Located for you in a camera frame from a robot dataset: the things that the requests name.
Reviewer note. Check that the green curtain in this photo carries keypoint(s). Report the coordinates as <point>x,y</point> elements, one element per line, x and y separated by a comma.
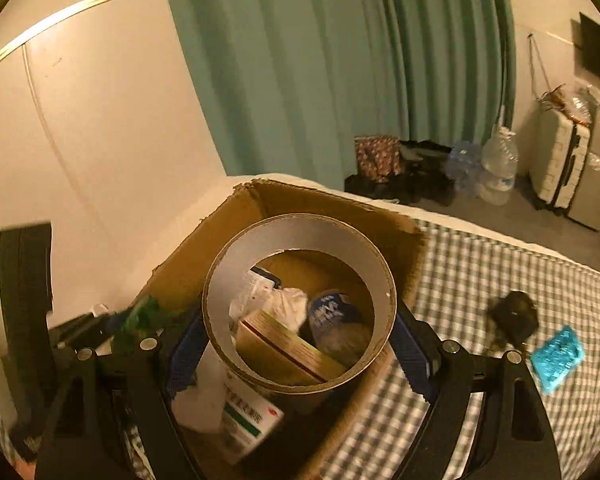
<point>286,86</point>

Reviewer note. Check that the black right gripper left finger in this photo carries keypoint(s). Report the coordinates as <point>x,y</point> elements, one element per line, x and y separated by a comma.
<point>83,435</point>

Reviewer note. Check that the pack of water bottles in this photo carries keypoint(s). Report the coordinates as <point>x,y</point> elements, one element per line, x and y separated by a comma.
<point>463,167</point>

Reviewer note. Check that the brown cardboard box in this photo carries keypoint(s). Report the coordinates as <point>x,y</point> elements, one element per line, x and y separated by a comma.
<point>323,417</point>

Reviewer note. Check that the grey mini fridge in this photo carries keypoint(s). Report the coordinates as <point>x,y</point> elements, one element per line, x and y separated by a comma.
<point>585,205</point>

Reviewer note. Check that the beige cardboard box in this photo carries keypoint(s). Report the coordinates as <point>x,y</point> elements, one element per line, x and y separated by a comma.
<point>278,354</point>

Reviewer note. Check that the green snack packet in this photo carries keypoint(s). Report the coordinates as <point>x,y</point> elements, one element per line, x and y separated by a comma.
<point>143,320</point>

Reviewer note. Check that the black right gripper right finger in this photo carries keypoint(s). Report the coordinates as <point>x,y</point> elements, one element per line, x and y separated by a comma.
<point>512,437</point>

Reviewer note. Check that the brown tape roll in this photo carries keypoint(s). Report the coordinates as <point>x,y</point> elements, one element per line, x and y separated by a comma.
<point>258,293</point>

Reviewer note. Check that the teal blue pouch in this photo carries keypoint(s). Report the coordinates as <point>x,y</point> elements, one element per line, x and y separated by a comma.
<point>557,358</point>

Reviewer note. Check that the white crumpled tissue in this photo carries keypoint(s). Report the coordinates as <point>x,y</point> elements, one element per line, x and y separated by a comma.
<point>288,306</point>

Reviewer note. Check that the green 999 medicine box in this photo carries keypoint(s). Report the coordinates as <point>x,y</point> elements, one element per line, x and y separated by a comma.
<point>248,418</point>

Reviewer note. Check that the black bag on floor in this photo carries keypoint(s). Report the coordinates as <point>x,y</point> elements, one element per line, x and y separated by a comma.
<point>423,177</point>

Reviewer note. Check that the black glossy box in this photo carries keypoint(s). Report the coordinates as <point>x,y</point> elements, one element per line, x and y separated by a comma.
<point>513,320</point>

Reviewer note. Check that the white suitcase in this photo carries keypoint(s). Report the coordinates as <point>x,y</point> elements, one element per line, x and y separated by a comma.
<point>561,148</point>

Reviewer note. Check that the checkered bed sheet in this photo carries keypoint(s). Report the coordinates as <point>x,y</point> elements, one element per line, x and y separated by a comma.
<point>462,272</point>

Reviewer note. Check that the patterned brown bag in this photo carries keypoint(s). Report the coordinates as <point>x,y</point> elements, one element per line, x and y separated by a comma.
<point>378,157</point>

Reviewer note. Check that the large clear water jug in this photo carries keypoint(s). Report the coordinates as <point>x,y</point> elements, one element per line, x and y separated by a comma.
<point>499,162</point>

